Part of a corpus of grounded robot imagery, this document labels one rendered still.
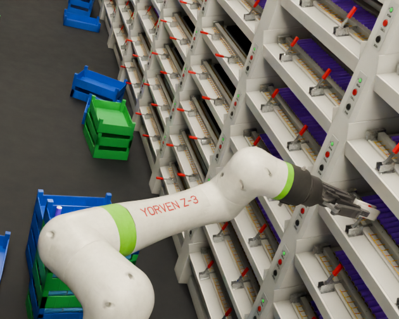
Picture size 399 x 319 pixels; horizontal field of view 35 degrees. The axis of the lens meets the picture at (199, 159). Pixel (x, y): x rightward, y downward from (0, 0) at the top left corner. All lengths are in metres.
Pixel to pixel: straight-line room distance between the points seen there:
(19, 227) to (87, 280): 1.75
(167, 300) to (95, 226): 1.49
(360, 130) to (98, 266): 0.84
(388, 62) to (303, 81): 0.43
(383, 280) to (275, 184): 0.35
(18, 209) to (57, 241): 1.79
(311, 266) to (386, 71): 0.58
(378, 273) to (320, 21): 0.80
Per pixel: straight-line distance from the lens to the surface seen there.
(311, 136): 2.01
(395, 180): 1.56
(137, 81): 4.17
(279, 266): 1.93
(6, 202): 3.01
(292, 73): 2.05
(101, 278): 1.12
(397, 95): 1.55
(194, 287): 2.71
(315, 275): 1.80
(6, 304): 2.50
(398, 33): 1.62
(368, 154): 1.64
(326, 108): 1.84
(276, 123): 2.12
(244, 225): 2.24
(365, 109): 1.67
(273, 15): 2.25
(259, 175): 1.38
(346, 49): 1.77
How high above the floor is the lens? 1.71
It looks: 27 degrees down
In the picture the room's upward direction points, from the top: 18 degrees clockwise
